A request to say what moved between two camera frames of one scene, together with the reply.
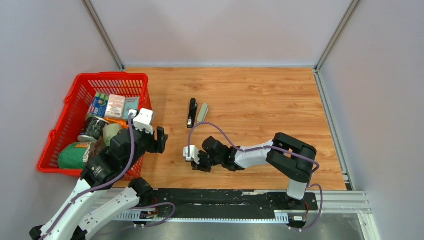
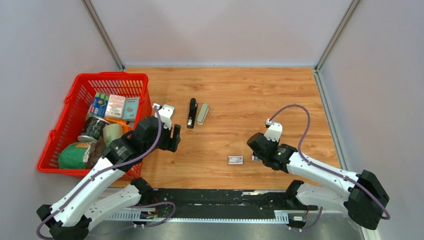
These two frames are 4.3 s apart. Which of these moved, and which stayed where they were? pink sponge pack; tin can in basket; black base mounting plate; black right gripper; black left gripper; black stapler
Moved: black left gripper; black right gripper
Stayed: tin can in basket; pink sponge pack; black stapler; black base mounting plate
